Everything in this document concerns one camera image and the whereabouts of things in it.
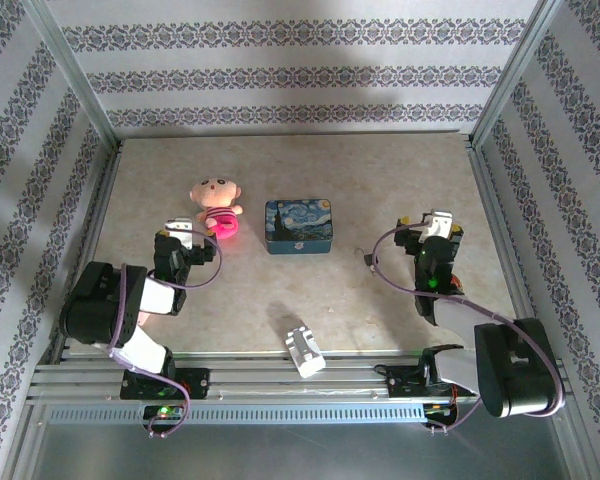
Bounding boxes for aluminium corner post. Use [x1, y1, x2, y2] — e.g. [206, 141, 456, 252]
[22, 0, 122, 147]
[468, 0, 567, 147]

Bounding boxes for grey metal panel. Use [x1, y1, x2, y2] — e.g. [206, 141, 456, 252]
[4, 399, 597, 480]

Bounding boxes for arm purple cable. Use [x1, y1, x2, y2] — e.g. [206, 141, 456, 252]
[371, 221, 566, 436]
[107, 230, 225, 439]

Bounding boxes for aluminium frame cross rails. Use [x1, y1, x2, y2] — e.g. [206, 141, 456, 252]
[27, 348, 569, 404]

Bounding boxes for grey slotted cable duct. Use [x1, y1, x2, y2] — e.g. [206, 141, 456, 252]
[46, 403, 428, 427]

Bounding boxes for white plastic bracket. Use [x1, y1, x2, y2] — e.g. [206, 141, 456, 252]
[284, 324, 328, 380]

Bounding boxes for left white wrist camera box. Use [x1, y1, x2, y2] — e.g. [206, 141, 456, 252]
[164, 216, 196, 249]

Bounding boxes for plush doll with pink dress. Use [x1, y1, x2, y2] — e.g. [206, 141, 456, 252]
[188, 178, 245, 241]

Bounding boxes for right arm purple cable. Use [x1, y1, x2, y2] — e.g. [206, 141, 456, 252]
[371, 221, 566, 436]

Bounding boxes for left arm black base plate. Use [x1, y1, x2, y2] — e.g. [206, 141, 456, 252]
[119, 367, 212, 401]

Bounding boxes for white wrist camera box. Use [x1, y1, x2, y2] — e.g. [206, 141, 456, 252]
[421, 209, 456, 241]
[164, 216, 196, 249]

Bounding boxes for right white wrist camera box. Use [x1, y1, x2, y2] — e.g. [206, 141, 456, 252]
[421, 209, 456, 241]

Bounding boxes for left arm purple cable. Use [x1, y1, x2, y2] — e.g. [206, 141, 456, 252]
[107, 230, 225, 439]

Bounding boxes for aluminium side rail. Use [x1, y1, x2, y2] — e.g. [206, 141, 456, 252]
[463, 133, 552, 359]
[48, 138, 127, 359]

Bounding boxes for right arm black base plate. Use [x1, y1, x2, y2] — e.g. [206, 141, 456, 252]
[386, 369, 479, 400]

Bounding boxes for starry night tin box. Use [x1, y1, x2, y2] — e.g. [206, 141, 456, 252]
[264, 198, 333, 256]

